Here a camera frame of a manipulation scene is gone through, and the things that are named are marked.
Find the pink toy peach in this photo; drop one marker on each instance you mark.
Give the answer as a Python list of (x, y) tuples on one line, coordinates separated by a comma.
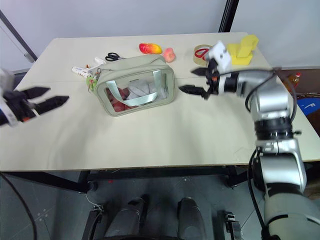
[(170, 55)]

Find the black slanted frame pole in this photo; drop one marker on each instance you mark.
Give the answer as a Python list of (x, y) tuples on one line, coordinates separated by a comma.
[(17, 37)]

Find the black table frame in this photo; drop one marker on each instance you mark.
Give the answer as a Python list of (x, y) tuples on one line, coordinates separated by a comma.
[(150, 172)]

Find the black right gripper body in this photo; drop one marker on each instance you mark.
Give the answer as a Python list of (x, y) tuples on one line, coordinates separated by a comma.
[(212, 82)]

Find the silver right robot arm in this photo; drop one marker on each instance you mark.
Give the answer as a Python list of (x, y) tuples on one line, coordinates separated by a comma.
[(275, 100)]

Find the black upright frame pole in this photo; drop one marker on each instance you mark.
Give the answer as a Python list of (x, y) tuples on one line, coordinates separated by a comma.
[(228, 15)]

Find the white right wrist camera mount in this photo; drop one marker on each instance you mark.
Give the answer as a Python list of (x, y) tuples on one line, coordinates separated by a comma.
[(220, 55)]

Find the red cloth item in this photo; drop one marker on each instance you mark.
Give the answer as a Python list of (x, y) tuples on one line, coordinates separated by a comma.
[(118, 105)]

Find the white folded cloth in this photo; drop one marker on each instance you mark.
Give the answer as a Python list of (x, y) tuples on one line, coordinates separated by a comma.
[(140, 88)]

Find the upright yellow foam block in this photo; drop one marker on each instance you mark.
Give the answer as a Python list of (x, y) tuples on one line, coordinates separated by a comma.
[(248, 45)]

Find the orange liquid bottle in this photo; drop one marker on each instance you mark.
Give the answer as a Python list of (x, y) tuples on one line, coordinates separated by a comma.
[(294, 80)]

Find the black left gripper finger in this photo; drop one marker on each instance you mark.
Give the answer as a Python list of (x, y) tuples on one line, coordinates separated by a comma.
[(37, 91), (51, 103)]

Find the flat yellow foam block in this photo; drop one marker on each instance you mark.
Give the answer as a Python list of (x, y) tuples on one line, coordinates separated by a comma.
[(235, 51)]

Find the clear green toiletry bag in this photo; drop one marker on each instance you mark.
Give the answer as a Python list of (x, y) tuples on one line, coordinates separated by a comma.
[(140, 65)]

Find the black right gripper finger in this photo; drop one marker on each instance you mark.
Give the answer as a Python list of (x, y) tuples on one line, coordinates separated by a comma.
[(199, 72), (191, 89)]

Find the red yellow toy mango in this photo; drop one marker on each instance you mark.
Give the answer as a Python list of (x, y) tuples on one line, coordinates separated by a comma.
[(150, 48)]

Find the black metal bracket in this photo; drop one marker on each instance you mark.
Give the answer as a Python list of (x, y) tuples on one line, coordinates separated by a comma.
[(233, 225), (91, 223)]

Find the dark rounded shape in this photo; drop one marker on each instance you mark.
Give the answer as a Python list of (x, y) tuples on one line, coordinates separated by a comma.
[(125, 217), (189, 217)]

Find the small white plastic piece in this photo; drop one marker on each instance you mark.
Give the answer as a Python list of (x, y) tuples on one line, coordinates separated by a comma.
[(99, 61)]

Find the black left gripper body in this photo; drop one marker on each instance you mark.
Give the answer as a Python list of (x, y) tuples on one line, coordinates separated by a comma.
[(16, 105)]

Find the clear tape roll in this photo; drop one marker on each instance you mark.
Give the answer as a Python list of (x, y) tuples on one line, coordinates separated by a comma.
[(197, 61)]

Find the white printed tube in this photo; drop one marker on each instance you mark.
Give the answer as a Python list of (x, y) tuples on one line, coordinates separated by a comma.
[(81, 71)]

